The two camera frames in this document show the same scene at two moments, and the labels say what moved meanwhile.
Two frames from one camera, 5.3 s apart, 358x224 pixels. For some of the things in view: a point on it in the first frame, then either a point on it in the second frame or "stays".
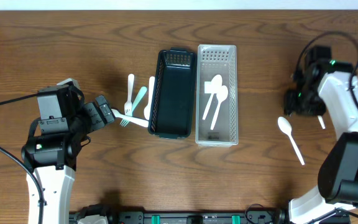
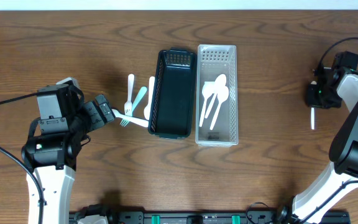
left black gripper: x=96 y=121 stays
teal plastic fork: x=124 y=122 stays
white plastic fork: x=128 y=107 stays
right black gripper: x=288 y=104 -> x=313 y=102
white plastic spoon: x=222 y=94 stays
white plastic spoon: x=321 y=121 -> x=312 y=113
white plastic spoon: x=147 y=109 stays
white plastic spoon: x=284 y=125 -> x=209 y=88
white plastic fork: x=135 y=120 stays
